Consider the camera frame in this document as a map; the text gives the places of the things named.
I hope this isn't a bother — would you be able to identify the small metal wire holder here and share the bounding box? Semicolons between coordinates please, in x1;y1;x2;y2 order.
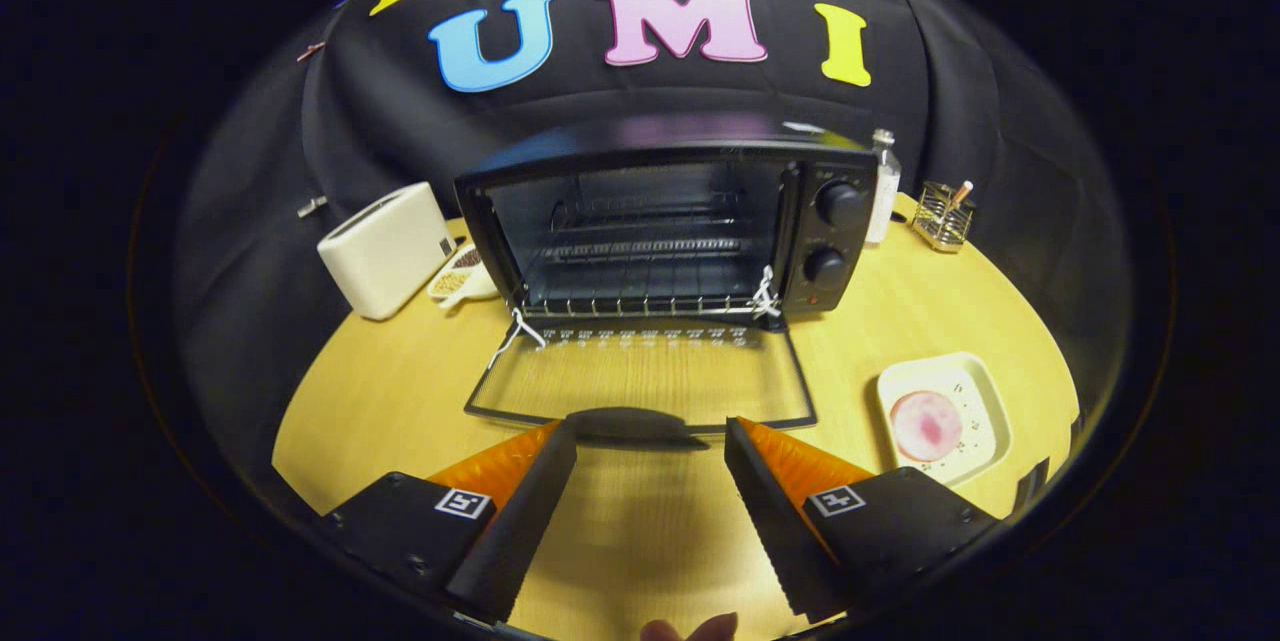
912;180;976;254

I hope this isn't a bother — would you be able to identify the cream square plate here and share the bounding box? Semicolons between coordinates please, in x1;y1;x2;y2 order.
877;352;1013;488

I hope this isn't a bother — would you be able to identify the white bread toaster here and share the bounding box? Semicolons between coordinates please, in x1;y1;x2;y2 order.
317;182;458;322

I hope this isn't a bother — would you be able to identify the small white bean dish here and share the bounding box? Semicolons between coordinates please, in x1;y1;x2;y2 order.
427;243;501;310

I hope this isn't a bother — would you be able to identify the black toaster oven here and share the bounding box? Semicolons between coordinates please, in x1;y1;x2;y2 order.
455;116;881;450

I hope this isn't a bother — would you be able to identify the pink ham slice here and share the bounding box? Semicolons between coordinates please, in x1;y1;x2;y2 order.
890;389;964;463

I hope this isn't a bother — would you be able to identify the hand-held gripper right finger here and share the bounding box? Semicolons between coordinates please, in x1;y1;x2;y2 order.
725;416;1001;622

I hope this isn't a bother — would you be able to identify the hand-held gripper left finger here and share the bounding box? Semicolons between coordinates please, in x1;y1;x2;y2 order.
320;419;579;625

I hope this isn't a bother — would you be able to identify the small clear bottle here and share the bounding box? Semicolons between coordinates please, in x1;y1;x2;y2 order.
865;128;903;245

